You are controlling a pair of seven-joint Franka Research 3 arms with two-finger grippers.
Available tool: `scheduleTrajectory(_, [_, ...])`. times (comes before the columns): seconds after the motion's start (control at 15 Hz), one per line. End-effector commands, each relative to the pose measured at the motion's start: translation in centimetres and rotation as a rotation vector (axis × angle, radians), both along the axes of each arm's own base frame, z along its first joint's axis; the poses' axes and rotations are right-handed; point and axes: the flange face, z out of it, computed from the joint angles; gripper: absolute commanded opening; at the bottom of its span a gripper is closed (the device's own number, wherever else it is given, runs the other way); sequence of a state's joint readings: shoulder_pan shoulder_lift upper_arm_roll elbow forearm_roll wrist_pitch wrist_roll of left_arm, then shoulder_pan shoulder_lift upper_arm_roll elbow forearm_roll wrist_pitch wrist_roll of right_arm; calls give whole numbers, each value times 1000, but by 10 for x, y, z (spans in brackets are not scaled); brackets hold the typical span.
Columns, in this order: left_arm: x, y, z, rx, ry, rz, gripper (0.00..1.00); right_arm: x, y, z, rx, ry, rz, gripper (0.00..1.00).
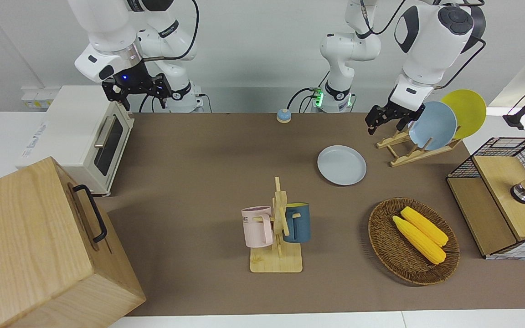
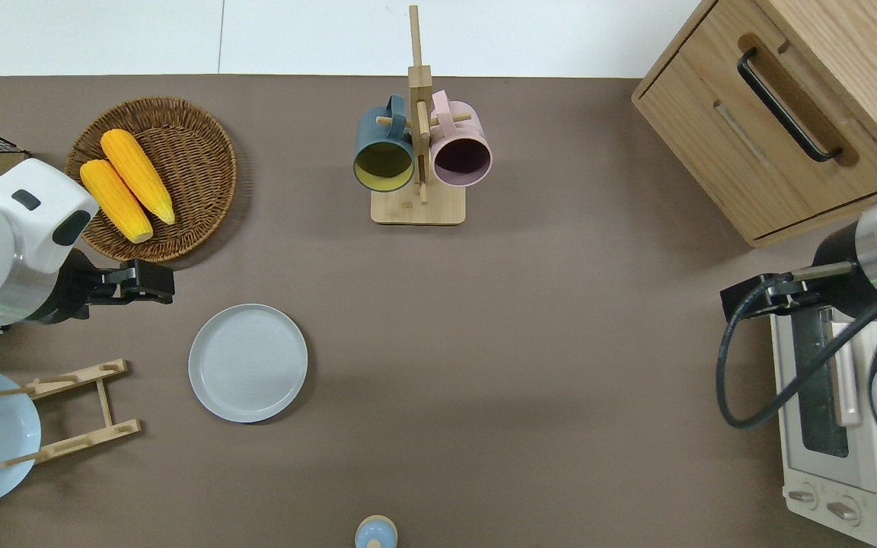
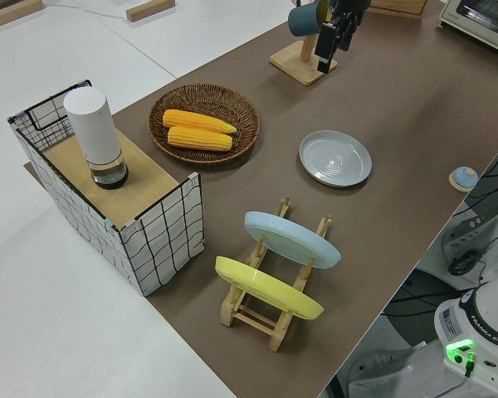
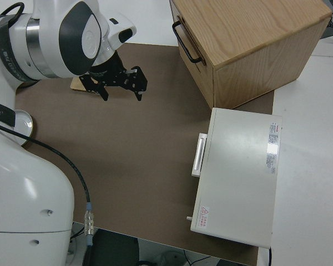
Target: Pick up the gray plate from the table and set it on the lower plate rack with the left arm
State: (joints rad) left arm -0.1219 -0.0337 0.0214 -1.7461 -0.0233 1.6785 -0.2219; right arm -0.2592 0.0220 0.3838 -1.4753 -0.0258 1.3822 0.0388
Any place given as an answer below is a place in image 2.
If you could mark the dark teal mug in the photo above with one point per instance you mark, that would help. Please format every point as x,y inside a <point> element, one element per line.
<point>377,133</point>

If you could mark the wooden plate rack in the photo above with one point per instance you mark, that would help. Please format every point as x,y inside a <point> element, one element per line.
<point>106,402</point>

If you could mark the yellow corn cob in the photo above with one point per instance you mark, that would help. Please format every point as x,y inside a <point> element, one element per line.
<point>115,199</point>
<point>138,175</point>

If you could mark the light blue round container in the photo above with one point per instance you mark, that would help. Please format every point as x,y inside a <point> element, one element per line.
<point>375,533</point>

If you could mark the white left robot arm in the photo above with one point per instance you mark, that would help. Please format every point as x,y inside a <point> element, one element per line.
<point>4,251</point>

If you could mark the wooden mug tree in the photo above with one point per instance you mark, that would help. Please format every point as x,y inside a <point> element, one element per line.
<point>417,209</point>

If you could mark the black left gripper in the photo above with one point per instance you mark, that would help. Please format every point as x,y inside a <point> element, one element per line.
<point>115,288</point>

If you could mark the white toaster oven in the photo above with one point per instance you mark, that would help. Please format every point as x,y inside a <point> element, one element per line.
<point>811,472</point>

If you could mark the gray round plate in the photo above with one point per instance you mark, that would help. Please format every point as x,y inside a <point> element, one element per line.
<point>248,364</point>

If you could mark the brown table mat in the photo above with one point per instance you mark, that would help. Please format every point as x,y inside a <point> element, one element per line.
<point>522,342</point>

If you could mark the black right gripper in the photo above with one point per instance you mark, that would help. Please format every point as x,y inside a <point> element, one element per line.
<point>792,297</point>

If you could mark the brown wicker basket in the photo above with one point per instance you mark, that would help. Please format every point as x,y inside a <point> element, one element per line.
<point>195,167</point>

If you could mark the wooden drawer cabinet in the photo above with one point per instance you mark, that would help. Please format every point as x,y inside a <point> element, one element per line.
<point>712,144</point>

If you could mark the pink mug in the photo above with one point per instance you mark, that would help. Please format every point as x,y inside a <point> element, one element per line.
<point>469,129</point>

